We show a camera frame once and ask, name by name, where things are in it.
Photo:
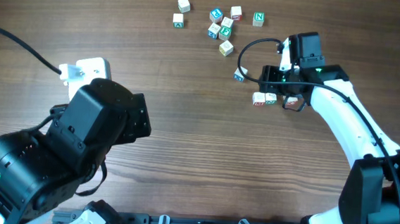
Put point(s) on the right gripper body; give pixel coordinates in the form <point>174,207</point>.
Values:
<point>272,73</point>

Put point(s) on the blue letter P block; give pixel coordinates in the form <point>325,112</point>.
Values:
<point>216,15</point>

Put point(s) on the block with red M side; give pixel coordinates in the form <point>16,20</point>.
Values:
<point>258,98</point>

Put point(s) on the white block green N side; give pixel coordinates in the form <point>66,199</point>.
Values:
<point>270,98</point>

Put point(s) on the block with blue X side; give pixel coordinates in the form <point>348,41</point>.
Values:
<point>238,76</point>

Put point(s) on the plain white wooden block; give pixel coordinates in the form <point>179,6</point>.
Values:
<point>184,6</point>

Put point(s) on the green letter F block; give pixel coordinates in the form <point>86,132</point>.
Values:
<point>224,33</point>

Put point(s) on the block with green letter side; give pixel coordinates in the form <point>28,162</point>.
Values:
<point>178,20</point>

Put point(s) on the yellow bordered block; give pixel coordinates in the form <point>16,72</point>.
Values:
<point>226,48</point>

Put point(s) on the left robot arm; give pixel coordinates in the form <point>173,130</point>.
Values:
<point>43,166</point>

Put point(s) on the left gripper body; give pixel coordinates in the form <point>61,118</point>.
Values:
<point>131,131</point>

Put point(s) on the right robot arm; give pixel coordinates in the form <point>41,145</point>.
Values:
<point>371,193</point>

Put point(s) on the white block red picture side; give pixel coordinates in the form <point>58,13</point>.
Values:
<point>290,102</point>

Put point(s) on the green letter N block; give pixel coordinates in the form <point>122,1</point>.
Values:
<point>258,19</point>

